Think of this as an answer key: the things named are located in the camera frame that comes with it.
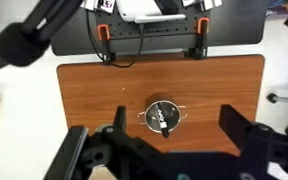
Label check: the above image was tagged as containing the black and white marker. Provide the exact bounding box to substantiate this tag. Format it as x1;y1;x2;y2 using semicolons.
155;101;171;139

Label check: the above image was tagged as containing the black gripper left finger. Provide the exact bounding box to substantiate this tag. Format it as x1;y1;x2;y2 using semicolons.
113;105;128;133

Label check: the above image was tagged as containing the white VR headset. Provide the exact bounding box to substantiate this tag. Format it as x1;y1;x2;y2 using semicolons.
116;0;187;24

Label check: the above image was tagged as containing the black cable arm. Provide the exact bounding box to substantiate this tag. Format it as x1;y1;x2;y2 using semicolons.
0;0;85;79

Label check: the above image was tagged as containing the grey stand leg black foot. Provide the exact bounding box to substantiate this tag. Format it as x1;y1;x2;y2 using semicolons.
266;93;288;105

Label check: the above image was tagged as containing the silver metal cup with handles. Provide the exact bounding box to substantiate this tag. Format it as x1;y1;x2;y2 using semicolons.
137;92;188;135

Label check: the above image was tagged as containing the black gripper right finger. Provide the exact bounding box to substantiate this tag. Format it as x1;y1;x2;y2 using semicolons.
218;104;254;150

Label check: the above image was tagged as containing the blue purple package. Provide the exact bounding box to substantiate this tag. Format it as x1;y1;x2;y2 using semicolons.
265;0;288;16

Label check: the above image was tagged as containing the thin black cable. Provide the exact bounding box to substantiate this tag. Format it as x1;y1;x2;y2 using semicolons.
85;9;146;69

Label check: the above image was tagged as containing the orange and black clamp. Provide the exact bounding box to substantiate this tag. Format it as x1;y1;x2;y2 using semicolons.
96;23;116;64
184;17;211;60

